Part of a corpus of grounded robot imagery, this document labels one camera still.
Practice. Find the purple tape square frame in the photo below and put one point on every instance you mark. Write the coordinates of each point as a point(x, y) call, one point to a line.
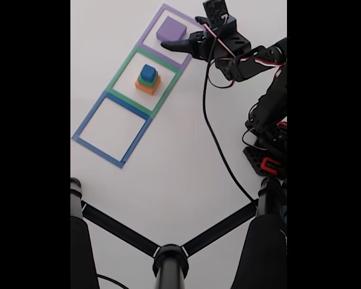
point(147, 33)

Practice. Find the green block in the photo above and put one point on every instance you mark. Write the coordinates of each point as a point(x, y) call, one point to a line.
point(141, 79)

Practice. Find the large purple block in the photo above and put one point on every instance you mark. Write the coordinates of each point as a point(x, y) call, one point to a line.
point(171, 28)

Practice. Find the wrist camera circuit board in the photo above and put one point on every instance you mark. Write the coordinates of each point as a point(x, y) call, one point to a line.
point(216, 9)

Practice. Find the orange block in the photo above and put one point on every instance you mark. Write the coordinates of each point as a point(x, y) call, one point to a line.
point(144, 88)

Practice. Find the small blue cube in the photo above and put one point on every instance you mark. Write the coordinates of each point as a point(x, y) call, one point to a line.
point(147, 72)

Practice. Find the green tape square frame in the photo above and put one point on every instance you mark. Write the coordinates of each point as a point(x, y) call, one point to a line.
point(123, 70)

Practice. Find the blue tape square frame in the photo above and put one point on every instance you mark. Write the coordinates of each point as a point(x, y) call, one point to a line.
point(91, 116)

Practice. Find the black tripod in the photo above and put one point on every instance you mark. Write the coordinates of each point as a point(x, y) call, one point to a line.
point(170, 265)

